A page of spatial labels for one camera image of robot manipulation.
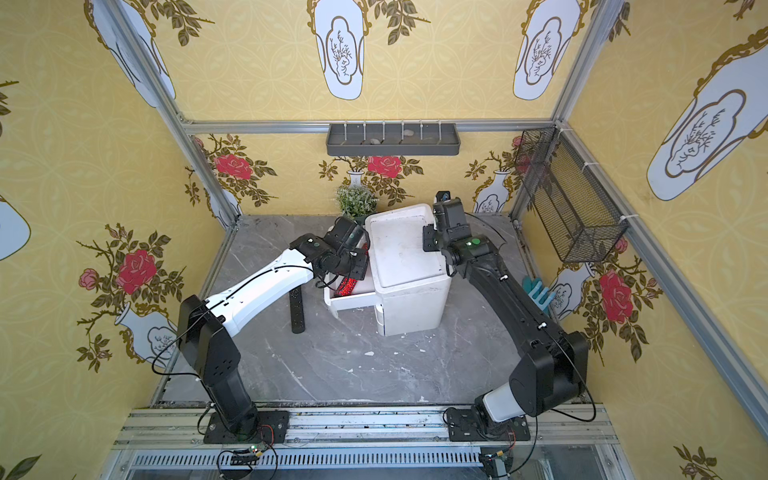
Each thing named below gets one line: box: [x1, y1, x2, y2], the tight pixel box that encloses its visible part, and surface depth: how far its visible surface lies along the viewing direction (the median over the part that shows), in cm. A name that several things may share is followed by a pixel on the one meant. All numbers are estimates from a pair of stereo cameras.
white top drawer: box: [324, 241, 377, 319], surface depth 77 cm
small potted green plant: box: [336, 185, 378, 225], surface depth 105 cm
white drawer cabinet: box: [365, 204, 452, 337], surface depth 80 cm
